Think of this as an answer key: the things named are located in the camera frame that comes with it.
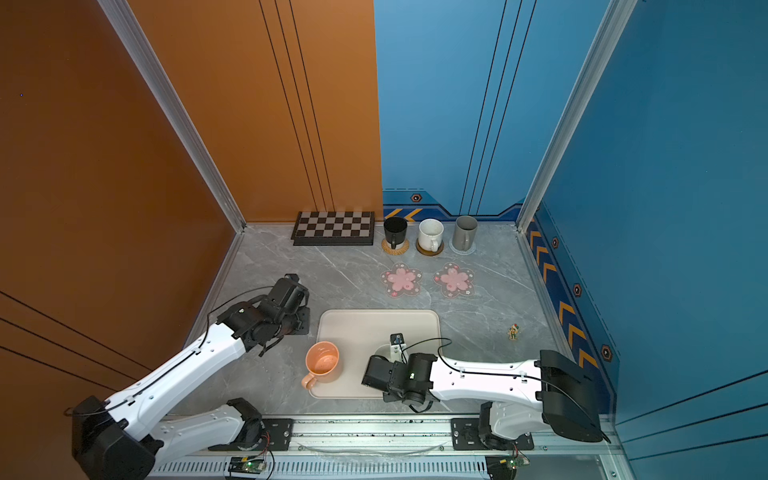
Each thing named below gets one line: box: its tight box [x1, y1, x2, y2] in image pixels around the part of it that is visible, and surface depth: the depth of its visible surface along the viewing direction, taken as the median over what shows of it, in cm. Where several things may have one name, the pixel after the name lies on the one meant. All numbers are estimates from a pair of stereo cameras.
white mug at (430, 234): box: [418, 218, 445, 252], surface depth 108 cm
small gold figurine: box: [507, 323, 519, 341], surface depth 92 cm
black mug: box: [384, 216, 407, 249], surface depth 108 cm
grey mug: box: [452, 215, 479, 251], surface depth 107 cm
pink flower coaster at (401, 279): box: [380, 262, 423, 298], surface depth 105 cm
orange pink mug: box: [301, 341, 343, 390], surface depth 81 cm
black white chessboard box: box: [291, 211, 375, 246], surface depth 118 cm
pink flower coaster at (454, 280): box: [433, 262, 475, 298], surface depth 105 cm
